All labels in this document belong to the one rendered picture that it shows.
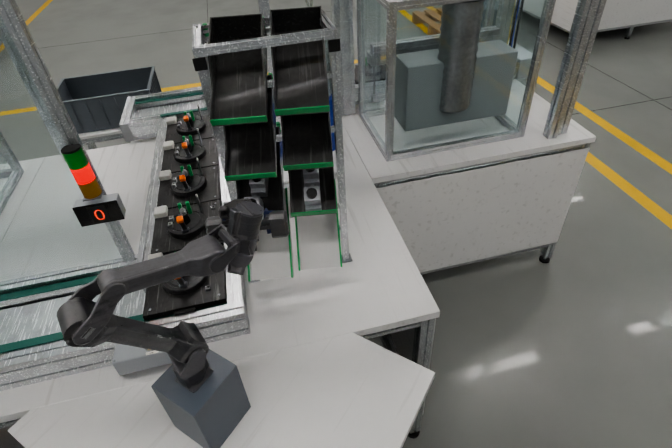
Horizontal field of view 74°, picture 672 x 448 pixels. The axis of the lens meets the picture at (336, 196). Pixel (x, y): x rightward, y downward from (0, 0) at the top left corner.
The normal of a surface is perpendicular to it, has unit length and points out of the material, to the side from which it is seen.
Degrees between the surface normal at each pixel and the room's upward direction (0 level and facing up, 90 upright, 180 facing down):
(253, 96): 25
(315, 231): 45
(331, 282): 0
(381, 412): 0
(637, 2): 90
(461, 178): 90
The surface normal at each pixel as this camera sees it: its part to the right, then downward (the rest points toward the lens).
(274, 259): 0.00, -0.12
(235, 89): -0.03, -0.45
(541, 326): -0.06, -0.79
